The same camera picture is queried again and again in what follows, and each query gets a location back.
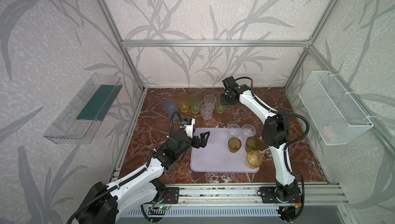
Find lilac plastic tray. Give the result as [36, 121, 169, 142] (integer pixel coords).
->
[190, 127, 259, 173]

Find clear cup back row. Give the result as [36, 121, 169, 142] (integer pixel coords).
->
[204, 94, 217, 107]

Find amber faceted cup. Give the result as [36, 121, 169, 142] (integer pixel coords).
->
[245, 150, 264, 169]

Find small circuit board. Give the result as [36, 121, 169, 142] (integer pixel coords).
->
[149, 205, 169, 215]

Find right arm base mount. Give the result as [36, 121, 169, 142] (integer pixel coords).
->
[257, 187, 302, 204]

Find pink object in basket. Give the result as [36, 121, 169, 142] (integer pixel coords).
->
[323, 126, 338, 139]

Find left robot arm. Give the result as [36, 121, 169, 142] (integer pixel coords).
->
[67, 130, 210, 224]

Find clear plastic wall shelf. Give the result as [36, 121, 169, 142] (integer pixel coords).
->
[43, 73, 123, 145]

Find olive green textured cup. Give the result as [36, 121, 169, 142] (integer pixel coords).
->
[228, 137, 242, 153]

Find white wire basket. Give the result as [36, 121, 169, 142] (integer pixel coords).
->
[299, 71, 374, 146]

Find clear faceted cup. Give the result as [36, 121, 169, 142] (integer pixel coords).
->
[241, 124, 256, 138]

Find grey-blue plastic cup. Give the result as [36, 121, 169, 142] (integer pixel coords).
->
[163, 99, 178, 118]

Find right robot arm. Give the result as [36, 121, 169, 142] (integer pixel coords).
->
[221, 77, 310, 202]

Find yellow plastic cup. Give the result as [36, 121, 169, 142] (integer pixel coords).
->
[177, 92, 189, 113]

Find light green plastic cup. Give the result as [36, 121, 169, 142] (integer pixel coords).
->
[188, 93, 202, 114]

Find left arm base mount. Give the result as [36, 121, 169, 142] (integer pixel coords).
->
[152, 187, 180, 204]

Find green cup back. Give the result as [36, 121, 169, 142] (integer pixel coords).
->
[216, 99, 227, 114]

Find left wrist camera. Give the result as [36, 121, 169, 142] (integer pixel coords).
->
[182, 118, 195, 138]

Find brown olive textured cup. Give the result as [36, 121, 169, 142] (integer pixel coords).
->
[245, 137, 261, 153]

